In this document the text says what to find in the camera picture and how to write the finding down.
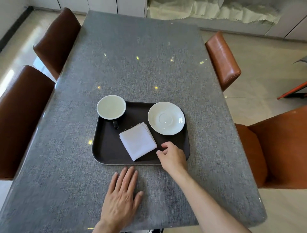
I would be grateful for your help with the white cabinet row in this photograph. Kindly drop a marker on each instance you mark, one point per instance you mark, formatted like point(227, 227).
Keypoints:
point(100, 4)
point(292, 28)

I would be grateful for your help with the orange-brown leather chair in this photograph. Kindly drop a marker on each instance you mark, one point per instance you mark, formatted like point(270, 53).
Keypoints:
point(280, 148)
point(223, 60)

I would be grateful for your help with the dark brown serving tray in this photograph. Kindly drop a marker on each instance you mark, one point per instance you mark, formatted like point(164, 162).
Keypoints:
point(108, 146)

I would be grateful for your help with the person's left thumb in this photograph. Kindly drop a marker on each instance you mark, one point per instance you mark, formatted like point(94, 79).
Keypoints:
point(138, 199)

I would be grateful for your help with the person's left hand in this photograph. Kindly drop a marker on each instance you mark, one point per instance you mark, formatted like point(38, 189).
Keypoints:
point(118, 204)

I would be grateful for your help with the white crumpled sheet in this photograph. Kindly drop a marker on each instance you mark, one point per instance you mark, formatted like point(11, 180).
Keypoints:
point(215, 10)

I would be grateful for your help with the black cup with white inside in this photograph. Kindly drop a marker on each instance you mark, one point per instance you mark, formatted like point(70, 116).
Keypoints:
point(111, 107)

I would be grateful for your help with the person's left middle finger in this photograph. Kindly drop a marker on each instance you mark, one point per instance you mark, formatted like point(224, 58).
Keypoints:
point(127, 179)

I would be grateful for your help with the dark brown leather chair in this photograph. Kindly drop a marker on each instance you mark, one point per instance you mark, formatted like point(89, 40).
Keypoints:
point(21, 120)
point(57, 40)

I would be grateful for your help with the folded white cloth napkin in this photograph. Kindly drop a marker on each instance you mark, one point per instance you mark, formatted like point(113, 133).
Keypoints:
point(138, 141)

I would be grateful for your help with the person's right forearm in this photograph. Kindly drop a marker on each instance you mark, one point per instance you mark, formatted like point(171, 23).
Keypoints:
point(206, 204)

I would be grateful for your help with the person's right hand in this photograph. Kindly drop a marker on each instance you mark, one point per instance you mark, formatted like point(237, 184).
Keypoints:
point(174, 159)

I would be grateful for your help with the grey curved object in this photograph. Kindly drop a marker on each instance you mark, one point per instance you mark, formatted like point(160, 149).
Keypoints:
point(301, 60)

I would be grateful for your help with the grey woven tablecloth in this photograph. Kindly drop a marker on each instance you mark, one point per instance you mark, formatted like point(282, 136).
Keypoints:
point(134, 60)

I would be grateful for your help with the person's left forearm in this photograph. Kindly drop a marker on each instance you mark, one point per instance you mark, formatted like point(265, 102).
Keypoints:
point(105, 227)

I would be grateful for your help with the white saucer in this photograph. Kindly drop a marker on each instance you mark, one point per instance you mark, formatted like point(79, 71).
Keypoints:
point(166, 118)

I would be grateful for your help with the orange metal bar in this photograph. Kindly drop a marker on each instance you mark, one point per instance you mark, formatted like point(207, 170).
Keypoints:
point(293, 90)

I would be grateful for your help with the person's left little finger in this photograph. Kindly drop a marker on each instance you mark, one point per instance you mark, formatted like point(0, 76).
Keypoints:
point(112, 183)

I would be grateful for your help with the person's right thumb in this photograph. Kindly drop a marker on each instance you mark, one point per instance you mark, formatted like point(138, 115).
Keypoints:
point(161, 153)

